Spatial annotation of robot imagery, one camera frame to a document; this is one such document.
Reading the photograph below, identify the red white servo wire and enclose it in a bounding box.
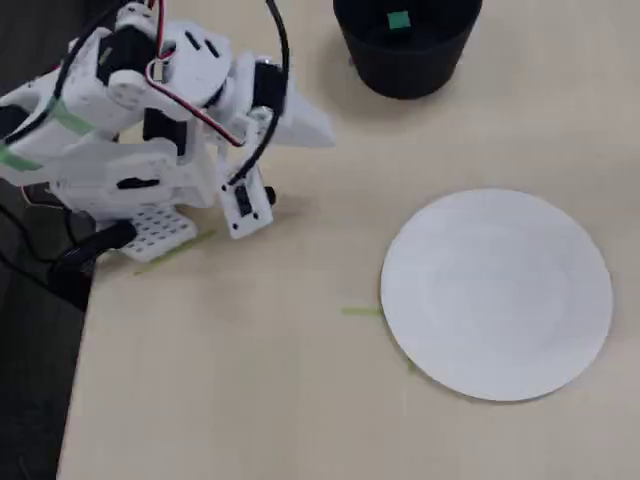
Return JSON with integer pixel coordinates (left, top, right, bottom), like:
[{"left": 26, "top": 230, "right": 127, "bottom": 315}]
[{"left": 143, "top": 0, "right": 247, "bottom": 150}]

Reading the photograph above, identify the white paper plate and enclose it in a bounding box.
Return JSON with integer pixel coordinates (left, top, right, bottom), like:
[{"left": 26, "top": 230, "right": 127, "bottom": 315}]
[{"left": 380, "top": 188, "right": 614, "bottom": 403}]

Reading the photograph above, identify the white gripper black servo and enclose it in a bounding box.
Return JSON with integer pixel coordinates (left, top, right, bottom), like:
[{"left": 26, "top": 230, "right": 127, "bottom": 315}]
[{"left": 163, "top": 19, "right": 337, "bottom": 150}]

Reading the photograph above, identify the thin black cable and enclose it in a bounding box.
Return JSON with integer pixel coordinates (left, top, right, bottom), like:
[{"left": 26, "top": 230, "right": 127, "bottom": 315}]
[{"left": 0, "top": 184, "right": 81, "bottom": 284}]

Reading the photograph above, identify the black table clamp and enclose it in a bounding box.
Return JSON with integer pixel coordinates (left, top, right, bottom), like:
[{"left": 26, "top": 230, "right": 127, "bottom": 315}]
[{"left": 48, "top": 220, "right": 139, "bottom": 302}]

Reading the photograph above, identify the black bin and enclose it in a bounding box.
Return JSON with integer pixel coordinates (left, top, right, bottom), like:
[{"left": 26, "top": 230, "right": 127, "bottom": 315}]
[{"left": 331, "top": 0, "right": 484, "bottom": 100}]

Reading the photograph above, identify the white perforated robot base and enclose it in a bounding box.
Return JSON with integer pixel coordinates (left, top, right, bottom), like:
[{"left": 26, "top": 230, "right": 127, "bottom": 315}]
[{"left": 97, "top": 203, "right": 200, "bottom": 263}]

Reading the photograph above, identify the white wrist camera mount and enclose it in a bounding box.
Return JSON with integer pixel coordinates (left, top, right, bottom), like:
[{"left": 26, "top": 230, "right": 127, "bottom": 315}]
[{"left": 216, "top": 143, "right": 277, "bottom": 240}]

